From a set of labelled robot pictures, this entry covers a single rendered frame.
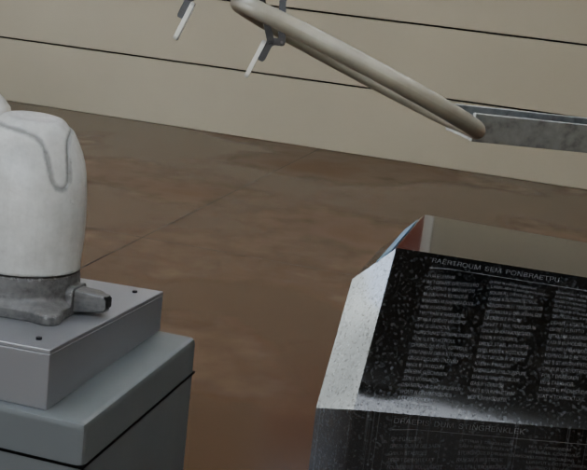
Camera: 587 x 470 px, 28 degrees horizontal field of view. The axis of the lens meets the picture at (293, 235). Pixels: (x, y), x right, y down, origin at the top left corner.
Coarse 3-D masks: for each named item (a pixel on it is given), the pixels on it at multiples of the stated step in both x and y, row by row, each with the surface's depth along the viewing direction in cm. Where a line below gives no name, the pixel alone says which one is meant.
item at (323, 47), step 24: (240, 0) 190; (288, 24) 180; (312, 48) 220; (336, 48) 177; (360, 72) 178; (384, 72) 177; (408, 96) 179; (432, 96) 180; (456, 120) 185; (480, 120) 193
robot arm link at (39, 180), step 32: (0, 128) 161; (32, 128) 161; (64, 128) 164; (0, 160) 159; (32, 160) 159; (64, 160) 162; (0, 192) 159; (32, 192) 159; (64, 192) 162; (0, 224) 160; (32, 224) 160; (64, 224) 163; (0, 256) 161; (32, 256) 161; (64, 256) 164
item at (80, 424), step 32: (128, 352) 175; (160, 352) 176; (192, 352) 184; (96, 384) 161; (128, 384) 163; (160, 384) 172; (0, 416) 151; (32, 416) 150; (64, 416) 150; (96, 416) 152; (128, 416) 162; (160, 416) 175; (0, 448) 152; (32, 448) 151; (64, 448) 149; (96, 448) 153; (128, 448) 164; (160, 448) 177
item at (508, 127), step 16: (480, 112) 214; (496, 112) 215; (512, 112) 216; (528, 112) 217; (448, 128) 213; (496, 128) 204; (512, 128) 205; (528, 128) 205; (544, 128) 206; (560, 128) 207; (576, 128) 208; (496, 144) 205; (512, 144) 205; (528, 144) 206; (544, 144) 207; (560, 144) 208; (576, 144) 208
